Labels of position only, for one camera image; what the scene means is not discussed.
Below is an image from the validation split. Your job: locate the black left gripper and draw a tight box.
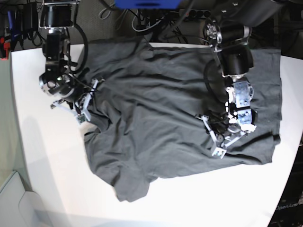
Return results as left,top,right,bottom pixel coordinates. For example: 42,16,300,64
212,125,246,144

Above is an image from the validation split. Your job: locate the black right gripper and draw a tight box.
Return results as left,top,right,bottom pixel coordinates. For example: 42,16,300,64
63,84,91,109

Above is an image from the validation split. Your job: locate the dark grey t-shirt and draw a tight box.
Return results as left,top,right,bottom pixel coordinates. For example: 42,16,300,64
84,38,282,202

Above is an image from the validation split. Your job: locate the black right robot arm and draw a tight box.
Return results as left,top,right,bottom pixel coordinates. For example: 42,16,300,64
39,0,95,111

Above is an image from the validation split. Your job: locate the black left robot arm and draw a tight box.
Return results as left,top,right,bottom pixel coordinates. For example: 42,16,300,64
202,0,286,148

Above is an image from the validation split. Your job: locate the blue orange clamp tool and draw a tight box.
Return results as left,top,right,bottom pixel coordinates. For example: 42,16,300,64
0,10,15,60

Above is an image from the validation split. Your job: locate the blue box overhead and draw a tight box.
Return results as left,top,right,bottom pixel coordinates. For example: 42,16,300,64
115,0,181,9

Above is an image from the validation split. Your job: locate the black power strip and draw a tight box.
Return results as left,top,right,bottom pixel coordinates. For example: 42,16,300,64
185,9,211,19

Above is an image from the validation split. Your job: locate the grey bin corner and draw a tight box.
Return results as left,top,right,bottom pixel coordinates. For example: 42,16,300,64
0,171,45,227

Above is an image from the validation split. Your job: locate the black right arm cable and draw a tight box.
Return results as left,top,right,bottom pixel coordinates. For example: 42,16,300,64
68,23,100,93

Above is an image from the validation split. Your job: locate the white coiled cable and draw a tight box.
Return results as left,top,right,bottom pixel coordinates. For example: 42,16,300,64
98,4,113,20

